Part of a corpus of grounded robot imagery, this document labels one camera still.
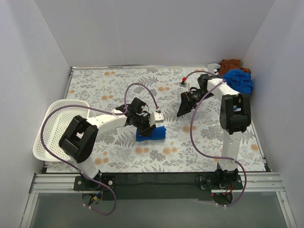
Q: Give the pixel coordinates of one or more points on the white perforated plastic basket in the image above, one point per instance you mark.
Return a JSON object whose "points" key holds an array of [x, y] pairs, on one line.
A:
{"points": [[59, 121]]}

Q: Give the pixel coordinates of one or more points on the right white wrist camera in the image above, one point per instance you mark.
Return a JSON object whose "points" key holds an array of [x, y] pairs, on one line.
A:
{"points": [[183, 82]]}

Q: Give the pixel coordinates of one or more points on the brown towel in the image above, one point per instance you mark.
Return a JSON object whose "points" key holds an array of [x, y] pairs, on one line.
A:
{"points": [[227, 65]]}

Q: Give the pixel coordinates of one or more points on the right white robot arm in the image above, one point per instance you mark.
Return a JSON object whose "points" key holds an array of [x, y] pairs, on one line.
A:
{"points": [[234, 118]]}

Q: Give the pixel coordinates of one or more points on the blue towel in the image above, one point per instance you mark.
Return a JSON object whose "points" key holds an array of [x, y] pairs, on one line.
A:
{"points": [[159, 133], [239, 81]]}

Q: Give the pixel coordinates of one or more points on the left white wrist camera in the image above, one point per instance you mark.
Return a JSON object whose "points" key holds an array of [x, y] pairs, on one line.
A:
{"points": [[156, 117]]}

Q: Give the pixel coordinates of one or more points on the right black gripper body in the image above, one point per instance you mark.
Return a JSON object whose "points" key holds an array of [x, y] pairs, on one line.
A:
{"points": [[188, 102]]}

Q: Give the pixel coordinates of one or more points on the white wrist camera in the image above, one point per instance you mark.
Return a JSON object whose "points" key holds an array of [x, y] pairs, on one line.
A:
{"points": [[156, 117], [183, 82]]}

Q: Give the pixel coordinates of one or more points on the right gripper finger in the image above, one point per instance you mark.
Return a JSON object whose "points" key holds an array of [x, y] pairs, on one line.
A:
{"points": [[184, 110], [184, 99]]}

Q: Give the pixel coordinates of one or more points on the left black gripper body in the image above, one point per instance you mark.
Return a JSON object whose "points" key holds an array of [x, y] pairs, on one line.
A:
{"points": [[146, 126]]}

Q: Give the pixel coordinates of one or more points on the aluminium frame rail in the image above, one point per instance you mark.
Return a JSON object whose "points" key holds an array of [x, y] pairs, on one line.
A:
{"points": [[59, 183]]}

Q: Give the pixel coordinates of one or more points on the floral table mat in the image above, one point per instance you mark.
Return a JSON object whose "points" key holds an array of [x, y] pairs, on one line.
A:
{"points": [[193, 141]]}

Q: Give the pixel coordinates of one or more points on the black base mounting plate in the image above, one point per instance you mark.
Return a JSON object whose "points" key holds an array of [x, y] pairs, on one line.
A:
{"points": [[161, 185]]}

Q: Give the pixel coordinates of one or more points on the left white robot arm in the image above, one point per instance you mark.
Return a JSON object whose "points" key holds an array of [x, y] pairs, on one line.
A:
{"points": [[79, 138]]}

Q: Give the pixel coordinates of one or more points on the grey cloth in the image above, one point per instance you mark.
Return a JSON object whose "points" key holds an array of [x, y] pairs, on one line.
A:
{"points": [[213, 68]]}

